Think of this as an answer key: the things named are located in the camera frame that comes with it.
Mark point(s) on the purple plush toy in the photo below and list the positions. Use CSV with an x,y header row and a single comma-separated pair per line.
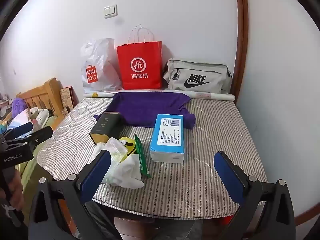
x,y
18,105

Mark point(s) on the brown wooden door frame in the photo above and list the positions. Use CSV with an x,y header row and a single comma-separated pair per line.
x,y
242,45

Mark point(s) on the rolled paper poster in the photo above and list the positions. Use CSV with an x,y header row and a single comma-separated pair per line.
x,y
190,94

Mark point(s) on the blue tissue pack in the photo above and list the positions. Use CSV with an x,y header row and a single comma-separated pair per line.
x,y
167,142

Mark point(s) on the green tissue pack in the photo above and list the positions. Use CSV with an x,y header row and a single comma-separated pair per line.
x,y
117,151

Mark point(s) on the brown decorated box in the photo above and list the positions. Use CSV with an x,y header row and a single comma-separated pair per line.
x,y
67,99

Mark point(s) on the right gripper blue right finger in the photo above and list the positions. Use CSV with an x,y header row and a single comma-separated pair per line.
x,y
232,176

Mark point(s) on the white Miniso plastic bag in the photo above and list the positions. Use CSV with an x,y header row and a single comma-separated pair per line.
x,y
98,72

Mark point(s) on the white plush toy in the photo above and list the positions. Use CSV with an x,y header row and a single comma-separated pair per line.
x,y
39,116

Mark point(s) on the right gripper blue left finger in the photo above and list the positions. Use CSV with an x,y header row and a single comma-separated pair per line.
x,y
91,175

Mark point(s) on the purple towel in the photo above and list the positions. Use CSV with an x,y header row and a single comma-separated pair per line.
x,y
141,108

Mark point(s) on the yellow Adidas pouch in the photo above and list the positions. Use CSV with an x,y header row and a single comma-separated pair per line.
x,y
130,144

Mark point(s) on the person left hand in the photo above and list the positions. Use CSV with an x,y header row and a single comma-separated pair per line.
x,y
16,190

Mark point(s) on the white sponge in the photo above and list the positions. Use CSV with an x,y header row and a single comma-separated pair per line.
x,y
125,174

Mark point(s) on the dark tin box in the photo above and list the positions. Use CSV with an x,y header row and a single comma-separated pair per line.
x,y
109,125

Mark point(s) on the red Haidilao paper bag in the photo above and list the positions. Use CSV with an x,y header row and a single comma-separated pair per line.
x,y
140,64

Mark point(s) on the white wall switch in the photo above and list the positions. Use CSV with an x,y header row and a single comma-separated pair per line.
x,y
110,11

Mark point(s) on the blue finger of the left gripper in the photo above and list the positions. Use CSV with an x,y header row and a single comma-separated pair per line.
x,y
16,132
37,136

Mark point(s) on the green wet wipe packet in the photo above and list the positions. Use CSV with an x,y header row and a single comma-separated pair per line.
x,y
140,151

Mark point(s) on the beige Nike bag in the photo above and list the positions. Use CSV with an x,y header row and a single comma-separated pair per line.
x,y
198,76

